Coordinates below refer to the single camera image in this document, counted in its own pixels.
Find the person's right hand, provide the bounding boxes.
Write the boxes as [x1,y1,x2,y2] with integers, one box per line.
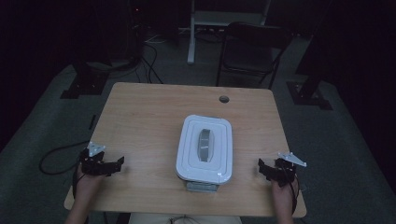
[270,177,297,207]

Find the black cables bundle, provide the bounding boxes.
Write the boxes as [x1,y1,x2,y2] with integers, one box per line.
[136,43,164,85]

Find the black floor cable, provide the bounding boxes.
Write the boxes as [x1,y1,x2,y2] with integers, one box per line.
[38,139,92,175]

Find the black stand base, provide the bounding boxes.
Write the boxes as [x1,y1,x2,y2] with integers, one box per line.
[286,80,333,111]
[60,60,110,100]

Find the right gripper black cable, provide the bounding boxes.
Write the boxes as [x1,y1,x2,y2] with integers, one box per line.
[289,173,303,217]

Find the clear storage container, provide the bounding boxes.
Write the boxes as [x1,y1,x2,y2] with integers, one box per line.
[177,174,233,193]

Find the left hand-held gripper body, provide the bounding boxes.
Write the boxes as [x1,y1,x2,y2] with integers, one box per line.
[78,141,115,177]

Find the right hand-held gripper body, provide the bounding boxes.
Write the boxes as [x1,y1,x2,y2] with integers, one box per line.
[269,150,308,189]

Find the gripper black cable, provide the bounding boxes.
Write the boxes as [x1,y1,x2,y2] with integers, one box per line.
[289,173,303,217]
[71,172,87,201]

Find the person's left hand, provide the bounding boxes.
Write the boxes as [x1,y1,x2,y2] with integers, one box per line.
[74,163,106,198]

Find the person's light trousers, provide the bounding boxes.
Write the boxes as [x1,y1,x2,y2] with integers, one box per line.
[128,212,244,224]

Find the white container lid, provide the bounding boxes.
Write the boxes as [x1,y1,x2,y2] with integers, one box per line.
[175,114,233,185]

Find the black folding chair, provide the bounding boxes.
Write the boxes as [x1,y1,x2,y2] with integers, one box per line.
[215,21,293,91]

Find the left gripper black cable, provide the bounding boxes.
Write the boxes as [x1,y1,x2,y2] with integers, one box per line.
[71,172,87,201]

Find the white metal stand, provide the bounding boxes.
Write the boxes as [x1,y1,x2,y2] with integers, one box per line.
[186,0,272,65]

